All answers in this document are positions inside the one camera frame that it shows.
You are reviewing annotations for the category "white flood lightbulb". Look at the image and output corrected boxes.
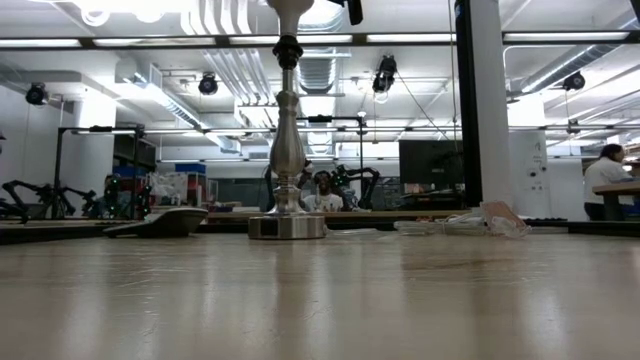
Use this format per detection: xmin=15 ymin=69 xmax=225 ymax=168
xmin=266 ymin=0 xmax=316 ymax=39

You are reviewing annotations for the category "silver table lamp base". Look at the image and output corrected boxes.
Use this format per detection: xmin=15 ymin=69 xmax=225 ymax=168
xmin=248 ymin=33 xmax=327 ymax=241

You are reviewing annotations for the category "black rig beam with lights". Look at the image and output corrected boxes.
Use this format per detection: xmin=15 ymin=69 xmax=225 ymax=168
xmin=0 ymin=30 xmax=640 ymax=50

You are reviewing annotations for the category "black ceiling-hung device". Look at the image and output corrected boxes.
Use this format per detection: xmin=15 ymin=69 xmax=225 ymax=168
xmin=563 ymin=71 xmax=587 ymax=93
xmin=198 ymin=73 xmax=220 ymax=97
xmin=24 ymin=82 xmax=49 ymax=107
xmin=372 ymin=54 xmax=399 ymax=95

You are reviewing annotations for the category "black monitor screen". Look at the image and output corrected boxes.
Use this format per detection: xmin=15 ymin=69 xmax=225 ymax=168
xmin=398 ymin=140 xmax=465 ymax=187

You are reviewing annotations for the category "person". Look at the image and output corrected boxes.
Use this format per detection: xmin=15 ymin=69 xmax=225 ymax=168
xmin=102 ymin=173 xmax=124 ymax=219
xmin=583 ymin=143 xmax=635 ymax=222
xmin=302 ymin=169 xmax=347 ymax=213

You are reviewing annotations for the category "blue storage bin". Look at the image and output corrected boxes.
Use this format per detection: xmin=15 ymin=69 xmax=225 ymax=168
xmin=174 ymin=162 xmax=207 ymax=176

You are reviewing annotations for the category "red storage bin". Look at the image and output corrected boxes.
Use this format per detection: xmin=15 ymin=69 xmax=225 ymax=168
xmin=187 ymin=174 xmax=207 ymax=207

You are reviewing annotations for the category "grey desk calculator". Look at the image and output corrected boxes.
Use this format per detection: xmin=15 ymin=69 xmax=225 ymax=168
xmin=103 ymin=207 xmax=209 ymax=240

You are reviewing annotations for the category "wooden workbench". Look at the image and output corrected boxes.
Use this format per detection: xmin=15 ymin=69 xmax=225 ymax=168
xmin=592 ymin=182 xmax=640 ymax=221

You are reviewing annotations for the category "black background station frame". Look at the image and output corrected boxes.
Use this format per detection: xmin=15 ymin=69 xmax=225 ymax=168
xmin=53 ymin=125 xmax=146 ymax=220
xmin=298 ymin=114 xmax=365 ymax=211

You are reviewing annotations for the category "clear lamp power cord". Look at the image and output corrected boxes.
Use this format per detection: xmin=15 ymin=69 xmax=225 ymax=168
xmin=394 ymin=200 xmax=533 ymax=239

